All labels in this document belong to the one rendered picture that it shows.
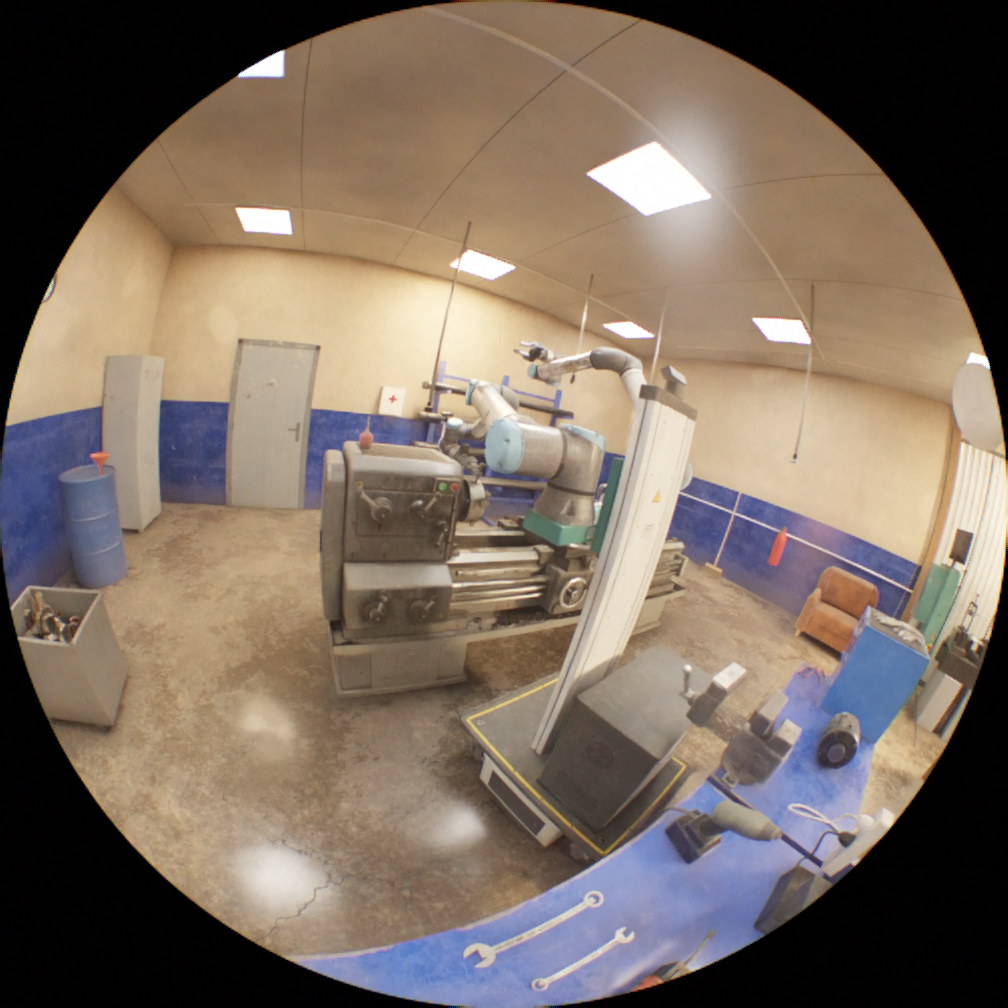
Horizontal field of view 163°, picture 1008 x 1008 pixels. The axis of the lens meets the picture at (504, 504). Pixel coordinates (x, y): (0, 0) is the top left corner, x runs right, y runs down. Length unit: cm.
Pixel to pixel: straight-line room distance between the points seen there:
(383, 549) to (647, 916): 163
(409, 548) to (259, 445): 346
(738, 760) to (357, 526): 166
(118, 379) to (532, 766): 458
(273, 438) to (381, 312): 212
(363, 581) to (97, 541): 250
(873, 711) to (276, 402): 556
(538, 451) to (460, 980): 115
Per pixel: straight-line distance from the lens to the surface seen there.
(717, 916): 93
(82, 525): 341
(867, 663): 163
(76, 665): 204
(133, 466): 434
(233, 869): 176
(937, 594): 478
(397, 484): 160
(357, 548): 167
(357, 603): 166
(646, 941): 84
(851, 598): 512
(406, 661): 207
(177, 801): 196
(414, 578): 170
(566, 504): 100
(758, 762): 111
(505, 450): 90
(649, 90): 217
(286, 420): 478
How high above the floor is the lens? 160
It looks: 14 degrees down
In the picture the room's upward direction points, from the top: 11 degrees clockwise
